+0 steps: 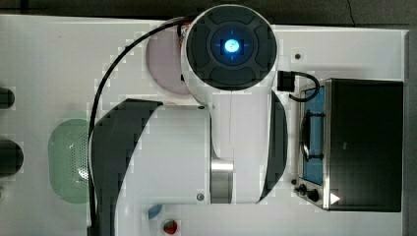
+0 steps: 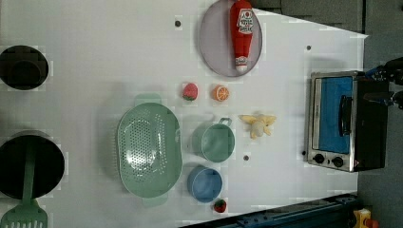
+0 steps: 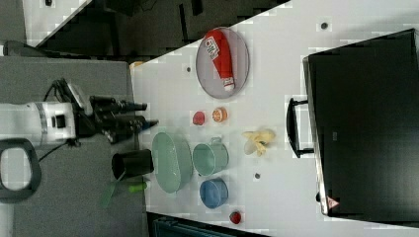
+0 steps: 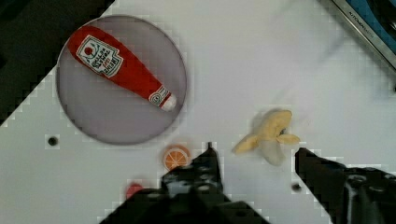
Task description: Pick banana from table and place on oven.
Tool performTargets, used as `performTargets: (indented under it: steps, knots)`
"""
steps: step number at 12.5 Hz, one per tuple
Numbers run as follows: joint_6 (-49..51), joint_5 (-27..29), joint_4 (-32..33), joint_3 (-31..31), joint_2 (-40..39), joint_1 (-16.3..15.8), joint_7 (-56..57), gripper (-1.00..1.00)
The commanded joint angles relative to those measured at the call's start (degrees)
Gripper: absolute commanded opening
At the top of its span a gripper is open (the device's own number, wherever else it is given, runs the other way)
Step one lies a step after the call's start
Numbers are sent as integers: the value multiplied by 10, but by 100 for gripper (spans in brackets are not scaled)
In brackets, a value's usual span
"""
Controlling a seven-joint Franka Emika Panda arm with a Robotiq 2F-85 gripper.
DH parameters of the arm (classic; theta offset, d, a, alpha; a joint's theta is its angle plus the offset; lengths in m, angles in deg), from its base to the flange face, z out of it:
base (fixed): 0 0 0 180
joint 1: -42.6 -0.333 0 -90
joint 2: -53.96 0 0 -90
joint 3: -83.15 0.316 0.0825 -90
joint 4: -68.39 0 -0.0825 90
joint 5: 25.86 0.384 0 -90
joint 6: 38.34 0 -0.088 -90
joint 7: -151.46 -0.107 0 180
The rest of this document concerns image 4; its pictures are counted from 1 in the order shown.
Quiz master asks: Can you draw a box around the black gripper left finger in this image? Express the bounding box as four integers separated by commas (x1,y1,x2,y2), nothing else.
100,144,268,224

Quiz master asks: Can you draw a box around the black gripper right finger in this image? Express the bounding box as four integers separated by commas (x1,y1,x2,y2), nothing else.
295,147,396,224

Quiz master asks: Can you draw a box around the plush peeled banana toy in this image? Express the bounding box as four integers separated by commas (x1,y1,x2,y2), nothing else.
233,110,301,166

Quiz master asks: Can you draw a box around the silver black toaster oven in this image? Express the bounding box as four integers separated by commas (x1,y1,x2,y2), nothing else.
328,0,396,69

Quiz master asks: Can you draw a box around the orange slice toy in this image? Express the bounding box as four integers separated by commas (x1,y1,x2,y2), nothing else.
163,145,191,171

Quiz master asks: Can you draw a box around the red strawberry toy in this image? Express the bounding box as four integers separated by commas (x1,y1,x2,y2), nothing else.
125,183,143,199

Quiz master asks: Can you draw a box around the grey round plate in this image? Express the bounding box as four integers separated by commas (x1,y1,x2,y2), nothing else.
56,15,188,146

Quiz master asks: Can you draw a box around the red plush ketchup bottle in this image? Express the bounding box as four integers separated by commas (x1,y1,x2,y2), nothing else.
67,26,177,111

